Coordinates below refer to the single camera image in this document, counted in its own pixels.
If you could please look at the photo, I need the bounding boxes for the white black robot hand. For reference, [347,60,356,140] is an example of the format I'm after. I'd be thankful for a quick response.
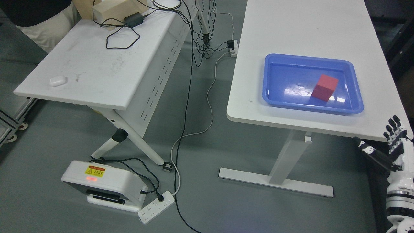
[353,115,414,196]

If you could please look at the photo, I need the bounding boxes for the pink block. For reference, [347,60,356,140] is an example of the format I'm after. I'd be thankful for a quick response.
[311,74,339,102]

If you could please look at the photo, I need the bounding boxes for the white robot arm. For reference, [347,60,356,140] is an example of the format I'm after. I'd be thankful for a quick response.
[386,190,414,233]

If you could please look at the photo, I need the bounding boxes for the blue tray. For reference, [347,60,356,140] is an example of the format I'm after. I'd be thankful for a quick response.
[262,54,364,115]

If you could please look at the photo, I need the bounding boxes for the black metal shelf right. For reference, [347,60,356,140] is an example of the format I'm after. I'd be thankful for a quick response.
[364,0,413,82]

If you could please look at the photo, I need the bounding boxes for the wooden block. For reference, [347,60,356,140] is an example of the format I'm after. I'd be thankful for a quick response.
[92,0,148,24]

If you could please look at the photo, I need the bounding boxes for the white desk with T-foot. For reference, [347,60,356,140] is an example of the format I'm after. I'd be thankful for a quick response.
[219,0,413,197]

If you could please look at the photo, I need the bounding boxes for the white power strip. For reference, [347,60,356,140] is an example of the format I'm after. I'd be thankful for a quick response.
[227,39,239,57]
[138,191,175,224]

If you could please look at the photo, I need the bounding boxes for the white folding table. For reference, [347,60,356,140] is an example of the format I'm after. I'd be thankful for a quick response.
[14,11,190,172]

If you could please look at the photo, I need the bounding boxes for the white box device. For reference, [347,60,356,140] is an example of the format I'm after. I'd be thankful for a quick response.
[61,161,148,213]

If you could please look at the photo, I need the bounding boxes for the black power adapter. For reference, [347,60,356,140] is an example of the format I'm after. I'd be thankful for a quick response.
[124,12,145,28]

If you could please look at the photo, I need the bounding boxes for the white earbuds case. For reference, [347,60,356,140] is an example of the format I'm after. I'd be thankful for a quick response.
[49,75,68,87]

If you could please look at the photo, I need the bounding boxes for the person in black top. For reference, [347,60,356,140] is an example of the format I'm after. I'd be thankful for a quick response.
[0,0,81,54]

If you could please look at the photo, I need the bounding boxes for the white power cable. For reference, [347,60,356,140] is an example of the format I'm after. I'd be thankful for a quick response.
[170,12,235,196]

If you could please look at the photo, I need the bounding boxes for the long black floor cable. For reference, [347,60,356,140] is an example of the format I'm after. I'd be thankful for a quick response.
[136,0,217,233]

